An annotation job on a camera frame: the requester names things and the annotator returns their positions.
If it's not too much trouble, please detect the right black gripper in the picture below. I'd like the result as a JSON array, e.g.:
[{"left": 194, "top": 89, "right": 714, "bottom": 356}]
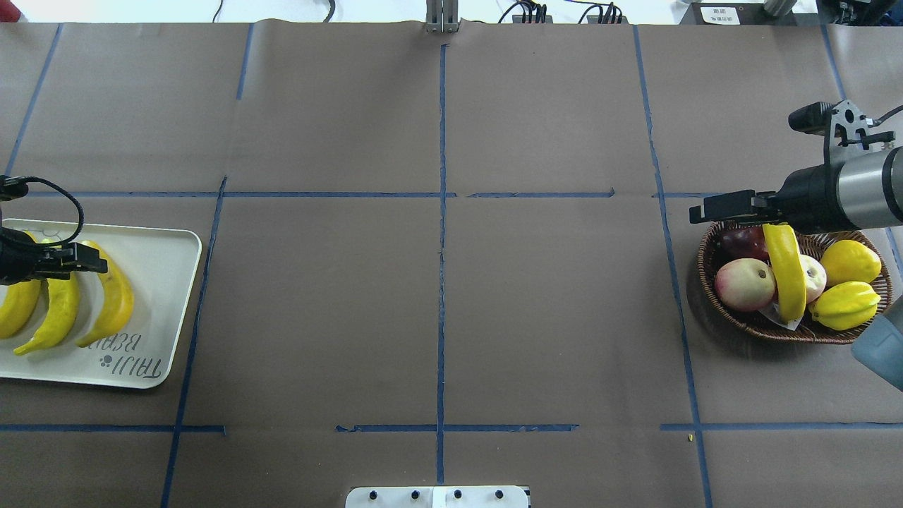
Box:
[{"left": 688, "top": 164, "right": 842, "bottom": 234}]

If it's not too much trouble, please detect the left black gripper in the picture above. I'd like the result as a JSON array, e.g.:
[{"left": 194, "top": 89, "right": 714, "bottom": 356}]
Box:
[{"left": 1, "top": 227, "right": 109, "bottom": 286}]

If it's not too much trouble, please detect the yellow banana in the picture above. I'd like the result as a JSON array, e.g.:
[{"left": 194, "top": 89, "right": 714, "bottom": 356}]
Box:
[
  {"left": 75, "top": 241, "right": 135, "bottom": 348},
  {"left": 13, "top": 274, "right": 81, "bottom": 356},
  {"left": 762, "top": 223, "right": 807, "bottom": 325},
  {"left": 1, "top": 281, "right": 41, "bottom": 339}
]

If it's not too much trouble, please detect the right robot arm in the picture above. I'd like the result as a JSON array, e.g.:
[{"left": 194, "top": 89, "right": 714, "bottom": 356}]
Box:
[{"left": 689, "top": 148, "right": 901, "bottom": 389}]

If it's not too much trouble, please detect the cream bear tray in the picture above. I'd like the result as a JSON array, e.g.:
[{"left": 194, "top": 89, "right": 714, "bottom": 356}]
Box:
[{"left": 1, "top": 223, "right": 201, "bottom": 389}]

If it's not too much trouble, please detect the yellow lemon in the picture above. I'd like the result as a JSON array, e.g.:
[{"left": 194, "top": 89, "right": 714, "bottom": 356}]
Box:
[{"left": 820, "top": 240, "right": 883, "bottom": 287}]

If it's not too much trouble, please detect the yellow starfruit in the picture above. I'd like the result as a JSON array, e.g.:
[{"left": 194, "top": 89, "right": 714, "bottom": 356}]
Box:
[{"left": 808, "top": 281, "right": 881, "bottom": 331}]

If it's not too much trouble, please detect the left black cable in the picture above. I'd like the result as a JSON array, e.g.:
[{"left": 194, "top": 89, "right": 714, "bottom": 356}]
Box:
[{"left": 0, "top": 176, "right": 85, "bottom": 249}]

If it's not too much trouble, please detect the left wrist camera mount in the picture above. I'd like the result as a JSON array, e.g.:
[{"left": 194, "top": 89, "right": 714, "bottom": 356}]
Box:
[{"left": 0, "top": 176, "right": 29, "bottom": 202}]

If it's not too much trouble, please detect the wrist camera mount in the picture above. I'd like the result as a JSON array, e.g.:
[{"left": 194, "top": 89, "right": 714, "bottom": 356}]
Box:
[
  {"left": 787, "top": 100, "right": 902, "bottom": 169},
  {"left": 0, "top": 176, "right": 29, "bottom": 202}
]

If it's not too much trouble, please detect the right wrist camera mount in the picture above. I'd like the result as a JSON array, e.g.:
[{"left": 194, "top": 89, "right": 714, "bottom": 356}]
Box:
[{"left": 787, "top": 100, "right": 902, "bottom": 169}]

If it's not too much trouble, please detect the aluminium frame post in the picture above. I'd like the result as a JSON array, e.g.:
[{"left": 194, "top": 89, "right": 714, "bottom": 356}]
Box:
[{"left": 425, "top": 0, "right": 461, "bottom": 33}]

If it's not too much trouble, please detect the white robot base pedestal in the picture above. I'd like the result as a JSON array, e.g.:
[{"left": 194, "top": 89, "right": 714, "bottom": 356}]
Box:
[{"left": 344, "top": 485, "right": 532, "bottom": 507}]

